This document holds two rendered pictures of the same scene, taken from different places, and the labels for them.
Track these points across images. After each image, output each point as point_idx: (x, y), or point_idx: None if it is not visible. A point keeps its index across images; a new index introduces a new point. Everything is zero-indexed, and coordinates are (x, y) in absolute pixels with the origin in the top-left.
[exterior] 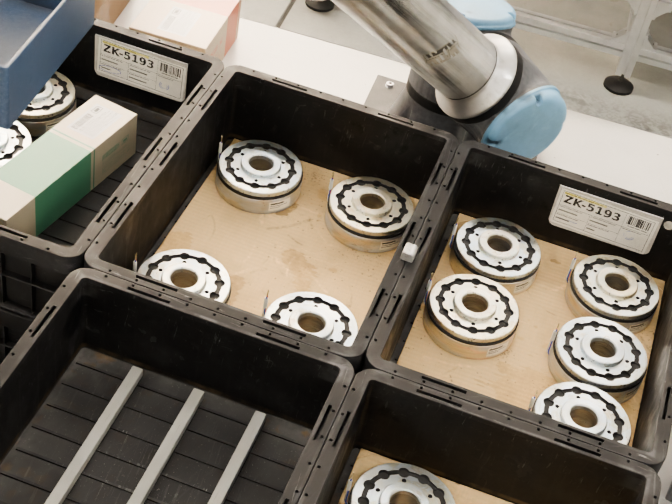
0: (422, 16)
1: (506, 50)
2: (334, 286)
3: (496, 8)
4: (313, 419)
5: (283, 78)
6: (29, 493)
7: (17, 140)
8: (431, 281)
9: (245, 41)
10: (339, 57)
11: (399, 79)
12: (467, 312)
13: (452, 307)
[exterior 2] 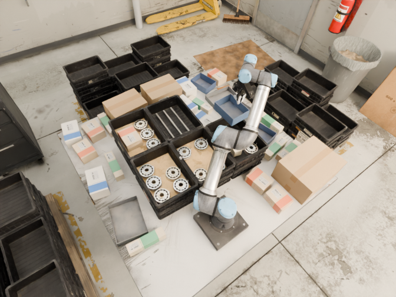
0: (209, 164)
1: (205, 191)
2: (191, 164)
3: (223, 208)
4: None
5: (261, 214)
6: (184, 120)
7: None
8: (180, 168)
9: (276, 215)
10: (264, 230)
11: (251, 238)
12: (172, 170)
13: (174, 169)
